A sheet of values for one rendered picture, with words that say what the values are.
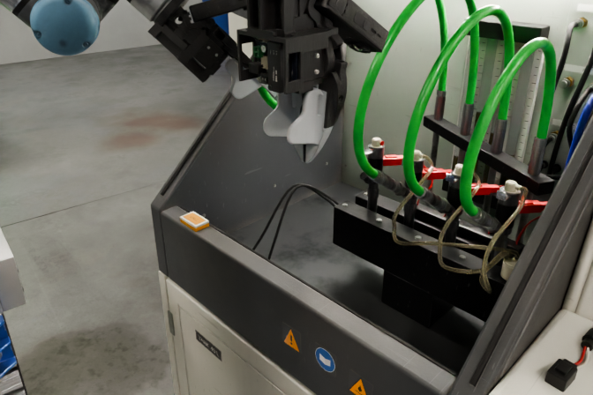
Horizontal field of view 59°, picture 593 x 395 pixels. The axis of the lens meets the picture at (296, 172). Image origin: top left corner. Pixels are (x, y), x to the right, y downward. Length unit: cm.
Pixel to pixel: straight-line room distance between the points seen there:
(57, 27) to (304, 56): 33
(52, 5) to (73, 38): 4
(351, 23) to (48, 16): 36
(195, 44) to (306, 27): 33
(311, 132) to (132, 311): 186
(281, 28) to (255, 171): 69
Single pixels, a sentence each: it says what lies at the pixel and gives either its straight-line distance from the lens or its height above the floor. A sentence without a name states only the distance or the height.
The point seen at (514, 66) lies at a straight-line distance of 68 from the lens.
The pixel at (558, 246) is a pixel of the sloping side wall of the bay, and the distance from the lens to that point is 70.
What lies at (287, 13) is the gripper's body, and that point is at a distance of 50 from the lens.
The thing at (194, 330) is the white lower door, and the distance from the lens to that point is 111.
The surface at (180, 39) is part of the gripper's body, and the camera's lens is 84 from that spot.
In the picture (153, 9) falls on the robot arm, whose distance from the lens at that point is 84.
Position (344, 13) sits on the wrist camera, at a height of 136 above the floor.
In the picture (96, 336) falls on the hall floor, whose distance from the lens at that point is 227.
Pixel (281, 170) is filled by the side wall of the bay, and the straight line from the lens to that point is 122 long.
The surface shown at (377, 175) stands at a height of 111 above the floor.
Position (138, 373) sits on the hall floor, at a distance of 208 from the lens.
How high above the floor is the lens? 144
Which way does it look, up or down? 25 degrees down
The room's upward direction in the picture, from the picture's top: straight up
